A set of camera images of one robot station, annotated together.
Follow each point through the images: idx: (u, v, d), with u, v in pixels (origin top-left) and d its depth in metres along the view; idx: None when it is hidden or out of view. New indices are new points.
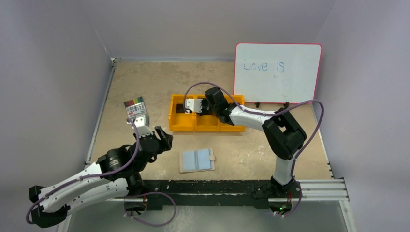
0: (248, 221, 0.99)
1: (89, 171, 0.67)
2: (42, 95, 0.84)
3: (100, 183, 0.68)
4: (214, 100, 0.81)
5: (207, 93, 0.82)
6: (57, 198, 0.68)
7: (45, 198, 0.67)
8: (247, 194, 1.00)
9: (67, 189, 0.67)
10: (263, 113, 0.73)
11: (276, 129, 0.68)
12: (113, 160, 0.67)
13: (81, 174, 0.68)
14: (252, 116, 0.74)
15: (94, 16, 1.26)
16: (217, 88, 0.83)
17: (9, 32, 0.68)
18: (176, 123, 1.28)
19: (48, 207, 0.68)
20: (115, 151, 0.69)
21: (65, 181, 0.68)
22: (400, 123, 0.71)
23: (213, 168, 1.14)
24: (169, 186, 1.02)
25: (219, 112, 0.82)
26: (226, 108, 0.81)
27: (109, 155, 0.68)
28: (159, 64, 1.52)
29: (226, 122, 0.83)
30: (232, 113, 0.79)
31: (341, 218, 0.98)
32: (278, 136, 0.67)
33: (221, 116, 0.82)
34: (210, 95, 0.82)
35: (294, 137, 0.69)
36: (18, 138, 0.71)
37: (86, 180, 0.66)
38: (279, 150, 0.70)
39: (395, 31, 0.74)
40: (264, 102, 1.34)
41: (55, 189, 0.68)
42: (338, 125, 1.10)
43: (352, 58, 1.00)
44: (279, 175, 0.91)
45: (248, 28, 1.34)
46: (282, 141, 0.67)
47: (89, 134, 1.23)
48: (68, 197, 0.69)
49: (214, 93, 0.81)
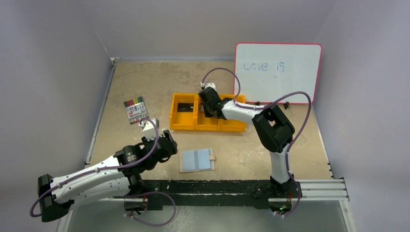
0: (248, 221, 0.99)
1: (107, 163, 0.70)
2: (42, 95, 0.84)
3: (115, 177, 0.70)
4: (208, 96, 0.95)
5: (200, 92, 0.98)
6: (71, 188, 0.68)
7: (59, 186, 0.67)
8: (247, 194, 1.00)
9: (83, 179, 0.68)
10: (254, 108, 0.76)
11: (265, 123, 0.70)
12: (130, 155, 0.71)
13: (98, 166, 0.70)
14: (243, 110, 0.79)
15: (94, 16, 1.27)
16: (210, 88, 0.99)
17: (9, 32, 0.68)
18: (178, 122, 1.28)
19: (60, 196, 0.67)
20: (131, 147, 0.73)
21: (82, 171, 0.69)
22: (400, 124, 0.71)
23: (213, 168, 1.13)
24: (169, 186, 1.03)
25: (212, 107, 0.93)
26: (218, 104, 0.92)
27: (125, 150, 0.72)
28: (159, 64, 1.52)
29: (218, 115, 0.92)
30: (226, 108, 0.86)
31: (341, 218, 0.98)
32: (267, 131, 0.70)
33: (213, 110, 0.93)
34: (202, 93, 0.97)
35: (282, 131, 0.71)
36: (18, 138, 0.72)
37: (104, 172, 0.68)
38: (268, 143, 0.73)
39: (395, 31, 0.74)
40: (264, 102, 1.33)
41: (72, 179, 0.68)
42: (338, 125, 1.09)
43: (352, 59, 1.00)
44: (276, 174, 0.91)
45: (248, 28, 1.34)
46: (270, 135, 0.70)
47: (89, 134, 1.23)
48: (82, 188, 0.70)
49: (206, 91, 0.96)
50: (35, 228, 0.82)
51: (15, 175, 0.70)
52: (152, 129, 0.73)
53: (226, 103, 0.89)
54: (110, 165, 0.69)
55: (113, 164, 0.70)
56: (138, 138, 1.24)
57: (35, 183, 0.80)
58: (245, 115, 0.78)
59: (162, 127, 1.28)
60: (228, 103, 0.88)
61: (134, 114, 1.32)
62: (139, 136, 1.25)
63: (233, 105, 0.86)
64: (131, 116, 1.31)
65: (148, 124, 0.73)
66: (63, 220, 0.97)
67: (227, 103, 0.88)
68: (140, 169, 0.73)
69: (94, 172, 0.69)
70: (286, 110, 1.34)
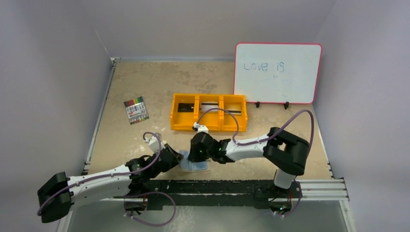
0: (248, 221, 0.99)
1: (120, 169, 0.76)
2: (42, 95, 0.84)
3: (124, 183, 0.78)
4: (206, 145, 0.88)
5: (195, 141, 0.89)
6: (88, 188, 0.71)
7: (78, 184, 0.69)
8: (247, 194, 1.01)
9: (101, 181, 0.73)
10: (258, 141, 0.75)
11: (278, 152, 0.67)
12: (138, 166, 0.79)
13: (111, 171, 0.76)
14: (248, 146, 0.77)
15: (94, 16, 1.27)
16: (202, 134, 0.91)
17: (8, 31, 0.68)
18: (179, 122, 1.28)
19: (77, 194, 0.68)
20: (139, 159, 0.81)
21: (97, 174, 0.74)
22: (400, 124, 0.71)
23: (208, 169, 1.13)
24: (169, 186, 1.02)
25: (215, 154, 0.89)
26: (220, 150, 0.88)
27: (134, 162, 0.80)
28: (159, 64, 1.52)
29: (225, 161, 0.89)
30: (229, 151, 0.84)
31: (341, 218, 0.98)
32: (285, 159, 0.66)
33: (218, 158, 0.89)
34: (197, 143, 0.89)
35: (298, 152, 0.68)
36: (18, 138, 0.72)
37: (117, 177, 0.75)
38: (291, 170, 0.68)
39: (395, 31, 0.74)
40: (264, 102, 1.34)
41: (91, 178, 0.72)
42: (338, 125, 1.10)
43: (352, 59, 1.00)
44: (281, 181, 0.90)
45: (248, 28, 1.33)
46: (288, 161, 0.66)
47: (89, 134, 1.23)
48: (95, 189, 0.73)
49: (201, 139, 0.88)
50: (35, 228, 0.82)
51: (15, 174, 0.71)
52: (155, 142, 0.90)
53: (227, 145, 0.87)
54: (123, 171, 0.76)
55: (124, 170, 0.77)
56: (138, 138, 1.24)
57: (35, 182, 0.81)
58: (255, 151, 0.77)
59: (162, 127, 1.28)
60: (228, 144, 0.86)
61: (134, 114, 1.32)
62: (139, 136, 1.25)
63: (234, 144, 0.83)
64: (131, 116, 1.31)
65: (153, 138, 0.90)
66: (63, 220, 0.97)
67: (228, 145, 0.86)
68: (145, 178, 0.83)
69: (109, 176, 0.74)
70: (286, 110, 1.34)
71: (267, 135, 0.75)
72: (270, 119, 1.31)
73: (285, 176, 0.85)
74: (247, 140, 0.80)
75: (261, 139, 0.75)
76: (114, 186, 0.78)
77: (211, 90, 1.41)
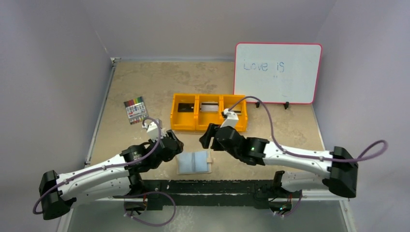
0: (248, 221, 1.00)
1: (113, 161, 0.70)
2: (42, 95, 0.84)
3: (119, 176, 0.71)
4: (234, 142, 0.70)
5: (221, 138, 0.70)
6: (78, 185, 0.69)
7: (66, 182, 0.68)
8: (247, 194, 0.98)
9: (92, 176, 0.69)
10: (320, 158, 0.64)
11: (345, 175, 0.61)
12: (136, 154, 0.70)
13: (104, 164, 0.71)
14: (305, 160, 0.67)
15: (94, 16, 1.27)
16: (230, 129, 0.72)
17: (9, 33, 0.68)
18: (179, 122, 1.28)
19: (66, 193, 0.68)
20: (137, 146, 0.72)
21: (88, 168, 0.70)
22: (400, 124, 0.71)
23: (209, 171, 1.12)
24: (168, 186, 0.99)
25: (244, 155, 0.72)
26: (252, 151, 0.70)
27: (132, 149, 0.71)
28: (159, 64, 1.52)
29: (256, 162, 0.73)
30: (270, 157, 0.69)
31: (341, 218, 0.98)
32: (348, 183, 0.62)
33: (248, 159, 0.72)
34: (225, 140, 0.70)
35: (356, 175, 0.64)
36: (18, 138, 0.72)
37: (110, 169, 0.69)
38: (344, 193, 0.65)
39: (395, 31, 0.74)
40: (264, 102, 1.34)
41: (80, 175, 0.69)
42: (338, 125, 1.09)
43: (352, 59, 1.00)
44: (290, 186, 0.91)
45: (248, 28, 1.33)
46: (351, 185, 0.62)
47: (89, 134, 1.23)
48: (88, 185, 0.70)
49: (230, 136, 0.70)
50: (35, 228, 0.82)
51: (15, 174, 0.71)
52: (155, 130, 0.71)
53: (265, 148, 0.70)
54: (116, 162, 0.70)
55: (119, 162, 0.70)
56: (138, 138, 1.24)
57: (35, 182, 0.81)
58: (309, 166, 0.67)
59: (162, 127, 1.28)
60: (267, 148, 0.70)
61: (134, 114, 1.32)
62: (139, 136, 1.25)
63: (279, 150, 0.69)
64: (131, 116, 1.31)
65: (152, 125, 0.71)
66: (63, 220, 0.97)
67: (266, 149, 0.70)
68: (146, 168, 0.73)
69: (101, 169, 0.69)
70: (286, 110, 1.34)
71: (330, 154, 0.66)
72: (270, 119, 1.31)
73: (300, 184, 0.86)
74: (300, 152, 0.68)
75: (324, 156, 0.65)
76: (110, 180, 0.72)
77: (211, 90, 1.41)
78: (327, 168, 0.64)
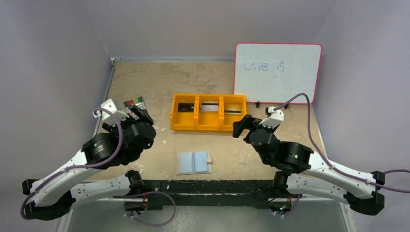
0: (248, 221, 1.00)
1: (75, 161, 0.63)
2: (42, 95, 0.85)
3: (87, 174, 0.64)
4: (271, 148, 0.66)
5: (257, 143, 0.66)
6: (47, 192, 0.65)
7: (36, 193, 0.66)
8: (247, 194, 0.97)
9: (57, 181, 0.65)
10: (366, 181, 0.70)
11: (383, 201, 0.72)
12: (98, 145, 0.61)
13: (67, 164, 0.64)
14: (352, 181, 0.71)
15: (94, 16, 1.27)
16: (269, 133, 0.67)
17: (9, 32, 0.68)
18: (179, 122, 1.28)
19: (39, 201, 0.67)
20: (100, 136, 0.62)
21: (53, 173, 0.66)
22: (400, 123, 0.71)
23: (209, 171, 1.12)
24: (169, 186, 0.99)
25: (282, 161, 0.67)
26: (293, 157, 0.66)
27: (94, 140, 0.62)
28: (159, 64, 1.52)
29: (294, 169, 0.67)
30: (316, 170, 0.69)
31: (341, 218, 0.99)
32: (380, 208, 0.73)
33: (286, 166, 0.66)
34: (262, 144, 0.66)
35: None
36: (18, 137, 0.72)
37: (73, 170, 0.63)
38: (367, 212, 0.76)
39: (395, 31, 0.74)
40: (264, 102, 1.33)
41: (44, 183, 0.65)
42: (338, 125, 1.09)
43: (352, 59, 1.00)
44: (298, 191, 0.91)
45: (248, 28, 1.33)
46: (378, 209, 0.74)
47: (89, 134, 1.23)
48: (58, 190, 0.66)
49: (269, 141, 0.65)
50: (35, 228, 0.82)
51: (14, 174, 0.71)
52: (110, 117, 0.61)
53: (311, 159, 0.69)
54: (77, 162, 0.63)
55: (80, 161, 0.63)
56: None
57: None
58: (352, 186, 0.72)
59: (162, 127, 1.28)
60: (314, 159, 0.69)
61: None
62: None
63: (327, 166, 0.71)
64: None
65: (105, 112, 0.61)
66: (63, 220, 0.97)
67: (311, 160, 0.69)
68: (119, 160, 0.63)
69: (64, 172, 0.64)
70: (286, 110, 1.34)
71: (373, 178, 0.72)
72: None
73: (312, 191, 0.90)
74: (345, 170, 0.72)
75: (370, 181, 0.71)
76: (82, 179, 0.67)
77: (211, 90, 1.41)
78: (371, 191, 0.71)
